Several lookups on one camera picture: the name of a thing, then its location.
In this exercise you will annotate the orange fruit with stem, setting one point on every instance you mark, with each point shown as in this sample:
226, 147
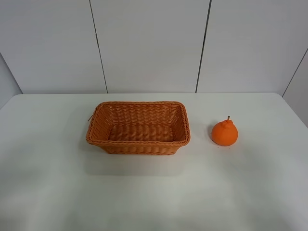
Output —
224, 133

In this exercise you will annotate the orange wicker basket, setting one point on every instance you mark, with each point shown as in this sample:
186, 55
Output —
153, 128

